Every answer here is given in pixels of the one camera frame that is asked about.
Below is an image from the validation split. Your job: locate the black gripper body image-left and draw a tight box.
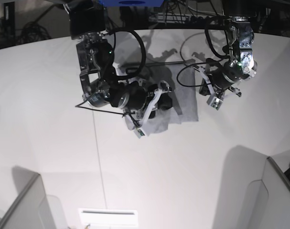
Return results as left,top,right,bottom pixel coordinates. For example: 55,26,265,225
110,81,158,117

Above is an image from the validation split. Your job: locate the blue box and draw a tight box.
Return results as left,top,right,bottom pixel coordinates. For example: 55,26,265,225
98,0,164,7

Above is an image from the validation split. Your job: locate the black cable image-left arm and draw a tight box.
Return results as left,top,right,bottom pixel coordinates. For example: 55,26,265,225
75,28,147,116

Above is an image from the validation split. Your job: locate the grey partition panel right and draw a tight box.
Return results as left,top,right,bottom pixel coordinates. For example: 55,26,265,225
236,157,290,229

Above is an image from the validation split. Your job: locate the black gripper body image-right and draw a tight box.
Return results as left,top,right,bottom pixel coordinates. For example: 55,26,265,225
206,58,240,90

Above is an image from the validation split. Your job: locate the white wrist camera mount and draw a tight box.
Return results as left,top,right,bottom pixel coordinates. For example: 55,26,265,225
193,65,243,109
123,81,172,138

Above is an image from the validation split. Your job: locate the white power strip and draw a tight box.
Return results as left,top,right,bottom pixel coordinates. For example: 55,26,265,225
148,12,215,24

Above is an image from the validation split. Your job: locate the white slotted tray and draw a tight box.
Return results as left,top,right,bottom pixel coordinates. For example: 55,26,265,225
78,208,139,228

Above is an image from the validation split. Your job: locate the grey partition panel left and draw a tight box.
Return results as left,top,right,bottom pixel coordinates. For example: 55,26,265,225
0,173,56,229

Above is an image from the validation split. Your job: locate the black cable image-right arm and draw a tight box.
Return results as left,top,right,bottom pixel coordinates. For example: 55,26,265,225
176,15,231,88

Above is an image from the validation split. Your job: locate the grey partition panel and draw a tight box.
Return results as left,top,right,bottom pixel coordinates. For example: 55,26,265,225
0,173,56,229
236,157,290,229

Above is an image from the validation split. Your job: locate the grey T-shirt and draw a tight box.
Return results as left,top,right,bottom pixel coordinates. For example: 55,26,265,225
120,63,198,135

